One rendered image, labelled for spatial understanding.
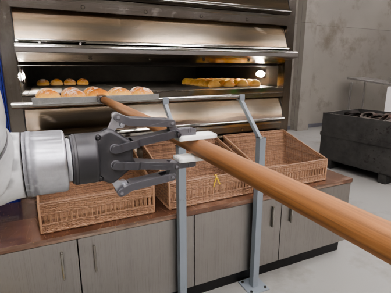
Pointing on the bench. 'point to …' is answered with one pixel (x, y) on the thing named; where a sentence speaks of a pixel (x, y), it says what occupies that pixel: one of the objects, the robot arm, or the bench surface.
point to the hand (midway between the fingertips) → (195, 146)
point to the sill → (197, 92)
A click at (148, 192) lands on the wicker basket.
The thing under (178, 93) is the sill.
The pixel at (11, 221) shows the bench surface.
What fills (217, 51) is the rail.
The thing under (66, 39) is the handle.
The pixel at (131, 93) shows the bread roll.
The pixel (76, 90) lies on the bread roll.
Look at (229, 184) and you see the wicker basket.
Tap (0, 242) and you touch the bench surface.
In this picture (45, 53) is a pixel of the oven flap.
